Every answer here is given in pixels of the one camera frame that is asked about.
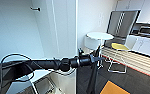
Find white lower kitchen cabinets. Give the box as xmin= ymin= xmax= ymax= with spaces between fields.
xmin=124 ymin=26 xmax=150 ymax=59

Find dark tall appliance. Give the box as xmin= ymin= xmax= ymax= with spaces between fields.
xmin=106 ymin=9 xmax=142 ymax=46

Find dark clothes rail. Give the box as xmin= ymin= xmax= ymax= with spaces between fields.
xmin=29 ymin=6 xmax=42 ymax=12

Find pale wooden slatted bench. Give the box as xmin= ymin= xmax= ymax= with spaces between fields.
xmin=100 ymin=45 xmax=150 ymax=80

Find white upper kitchen cabinets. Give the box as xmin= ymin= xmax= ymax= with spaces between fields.
xmin=114 ymin=0 xmax=150 ymax=25

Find white kitchen cabinets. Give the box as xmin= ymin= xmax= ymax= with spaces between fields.
xmin=124 ymin=26 xmax=150 ymax=59
xmin=114 ymin=0 xmax=150 ymax=25

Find yellow chair chrome legs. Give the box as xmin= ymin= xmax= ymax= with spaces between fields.
xmin=106 ymin=42 xmax=131 ymax=75

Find white wardrobe door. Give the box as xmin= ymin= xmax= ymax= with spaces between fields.
xmin=40 ymin=0 xmax=79 ymax=94

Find thin black cable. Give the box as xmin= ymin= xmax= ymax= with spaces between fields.
xmin=0 ymin=52 xmax=75 ymax=94

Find white wardrobe carcass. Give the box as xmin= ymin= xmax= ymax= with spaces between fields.
xmin=0 ymin=0 xmax=55 ymax=94

